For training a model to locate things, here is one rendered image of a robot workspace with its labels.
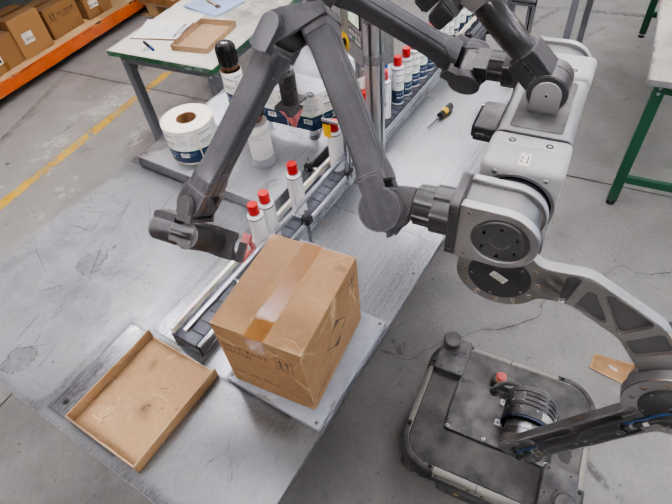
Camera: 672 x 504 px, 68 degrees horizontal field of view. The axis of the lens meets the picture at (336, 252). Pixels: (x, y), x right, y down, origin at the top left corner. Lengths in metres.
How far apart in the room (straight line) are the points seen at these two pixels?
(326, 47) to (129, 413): 1.05
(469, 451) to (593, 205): 1.74
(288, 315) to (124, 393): 0.57
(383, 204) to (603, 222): 2.34
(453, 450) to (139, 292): 1.20
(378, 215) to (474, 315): 1.71
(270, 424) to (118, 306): 0.65
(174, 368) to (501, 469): 1.14
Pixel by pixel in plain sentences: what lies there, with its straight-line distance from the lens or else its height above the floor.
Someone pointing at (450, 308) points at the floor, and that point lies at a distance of 2.52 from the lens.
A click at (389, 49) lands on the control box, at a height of 1.33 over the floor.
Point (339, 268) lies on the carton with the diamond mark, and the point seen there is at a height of 1.12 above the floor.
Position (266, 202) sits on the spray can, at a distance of 1.51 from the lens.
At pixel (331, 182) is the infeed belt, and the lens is 1.82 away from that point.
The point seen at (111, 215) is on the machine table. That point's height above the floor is 0.83.
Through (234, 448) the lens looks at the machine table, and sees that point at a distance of 1.35.
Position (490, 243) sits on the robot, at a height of 1.44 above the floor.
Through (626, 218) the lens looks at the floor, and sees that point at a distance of 3.17.
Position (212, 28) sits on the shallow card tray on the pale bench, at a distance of 3.28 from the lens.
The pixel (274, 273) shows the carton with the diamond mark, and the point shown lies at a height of 1.12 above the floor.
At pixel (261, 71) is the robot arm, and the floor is 1.59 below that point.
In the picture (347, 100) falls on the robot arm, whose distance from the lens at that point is 0.91.
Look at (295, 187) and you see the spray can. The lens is 1.62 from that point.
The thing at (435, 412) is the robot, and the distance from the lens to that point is 1.99.
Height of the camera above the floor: 2.05
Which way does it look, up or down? 48 degrees down
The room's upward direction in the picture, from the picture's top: 7 degrees counter-clockwise
